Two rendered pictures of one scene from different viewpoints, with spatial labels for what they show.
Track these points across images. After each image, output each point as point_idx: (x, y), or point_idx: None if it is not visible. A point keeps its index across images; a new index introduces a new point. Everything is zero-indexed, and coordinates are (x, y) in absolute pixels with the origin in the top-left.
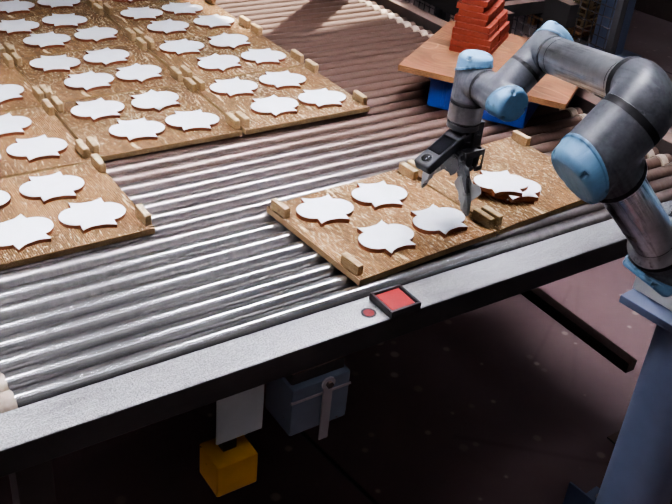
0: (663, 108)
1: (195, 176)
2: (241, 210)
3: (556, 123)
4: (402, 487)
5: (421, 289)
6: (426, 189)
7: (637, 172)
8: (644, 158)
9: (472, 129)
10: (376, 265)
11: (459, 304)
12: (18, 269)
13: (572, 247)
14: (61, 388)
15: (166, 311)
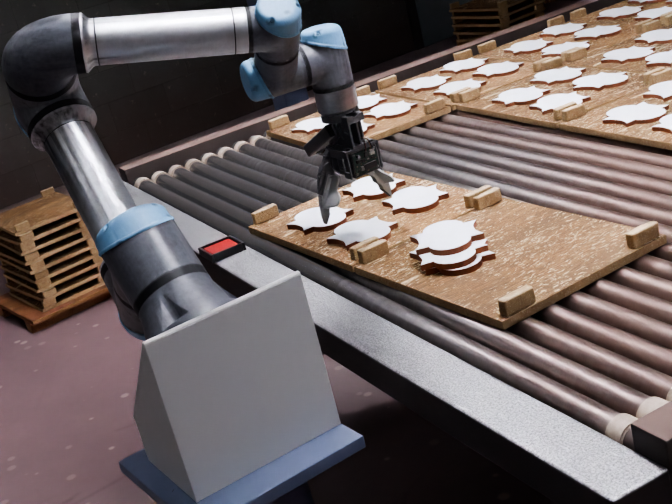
0: (2, 54)
1: (453, 141)
2: (387, 169)
3: None
4: None
5: (246, 258)
6: (445, 217)
7: (23, 119)
8: (38, 113)
9: (322, 118)
10: (273, 227)
11: (239, 287)
12: (289, 145)
13: (336, 320)
14: (148, 189)
15: (222, 187)
